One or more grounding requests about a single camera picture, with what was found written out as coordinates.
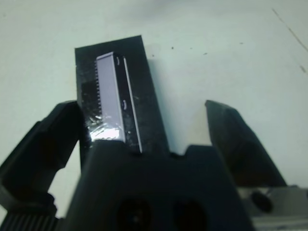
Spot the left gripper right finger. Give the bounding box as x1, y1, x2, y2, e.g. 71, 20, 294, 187
205, 100, 288, 188

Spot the black box lid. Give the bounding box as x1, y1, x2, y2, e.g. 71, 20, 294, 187
74, 35, 170, 157

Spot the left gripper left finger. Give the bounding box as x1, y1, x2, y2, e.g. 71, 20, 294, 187
0, 100, 85, 217

